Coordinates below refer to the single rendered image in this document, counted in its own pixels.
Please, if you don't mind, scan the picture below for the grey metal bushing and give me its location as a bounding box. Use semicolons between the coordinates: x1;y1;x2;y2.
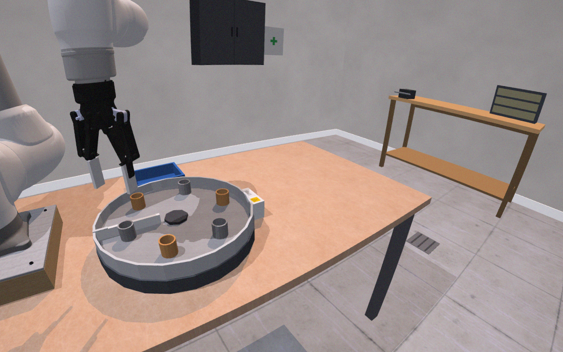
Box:
117;220;137;242
178;179;191;195
211;218;228;240

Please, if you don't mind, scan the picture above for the bronze bushing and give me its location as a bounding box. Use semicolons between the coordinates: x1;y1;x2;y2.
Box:
216;188;229;206
130;193;146;210
158;234;178;259

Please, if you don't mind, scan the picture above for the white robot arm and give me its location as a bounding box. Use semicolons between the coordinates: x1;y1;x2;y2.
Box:
0;0;149;257

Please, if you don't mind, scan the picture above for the blue square tray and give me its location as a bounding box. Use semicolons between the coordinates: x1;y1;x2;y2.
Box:
134;162;185;186

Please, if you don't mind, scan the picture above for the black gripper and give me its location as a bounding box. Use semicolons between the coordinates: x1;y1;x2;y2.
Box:
70;80;140;194

